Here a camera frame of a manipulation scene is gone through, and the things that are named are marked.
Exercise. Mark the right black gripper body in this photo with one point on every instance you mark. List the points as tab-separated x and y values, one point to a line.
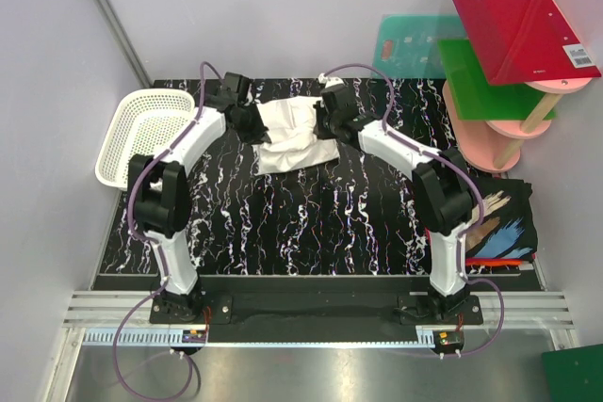
325	124

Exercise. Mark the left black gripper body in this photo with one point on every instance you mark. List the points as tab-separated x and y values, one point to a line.
254	128

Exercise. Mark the white daisy print t-shirt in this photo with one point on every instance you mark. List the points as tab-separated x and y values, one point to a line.
292	142

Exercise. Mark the black printed t-shirt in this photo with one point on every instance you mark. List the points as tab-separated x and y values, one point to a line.
506	201

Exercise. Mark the red t-shirt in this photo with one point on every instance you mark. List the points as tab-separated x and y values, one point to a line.
490	262

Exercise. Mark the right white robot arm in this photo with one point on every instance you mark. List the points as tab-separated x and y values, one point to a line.
444	194

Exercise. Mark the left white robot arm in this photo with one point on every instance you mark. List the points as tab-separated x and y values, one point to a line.
159	201

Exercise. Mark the white perforated plastic basket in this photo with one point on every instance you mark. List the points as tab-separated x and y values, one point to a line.
145	122

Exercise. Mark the black marbled table mat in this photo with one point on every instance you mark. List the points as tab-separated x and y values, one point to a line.
354	215

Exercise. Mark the teal cutting board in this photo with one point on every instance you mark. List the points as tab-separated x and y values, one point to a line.
406	45

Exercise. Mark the green plastic sheet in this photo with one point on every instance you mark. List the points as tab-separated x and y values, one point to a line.
474	98

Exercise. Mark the pink wooden tiered shelf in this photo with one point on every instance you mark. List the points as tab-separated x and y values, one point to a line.
494	146

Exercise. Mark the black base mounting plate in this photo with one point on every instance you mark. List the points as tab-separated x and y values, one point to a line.
226	300

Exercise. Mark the red plastic sheet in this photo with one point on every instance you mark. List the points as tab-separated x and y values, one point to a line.
524	41

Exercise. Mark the dark green board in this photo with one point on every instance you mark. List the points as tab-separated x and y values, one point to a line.
574	374

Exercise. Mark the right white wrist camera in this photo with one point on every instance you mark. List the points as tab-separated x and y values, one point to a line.
328	81

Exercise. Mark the aluminium rail frame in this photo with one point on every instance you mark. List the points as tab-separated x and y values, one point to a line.
105	318

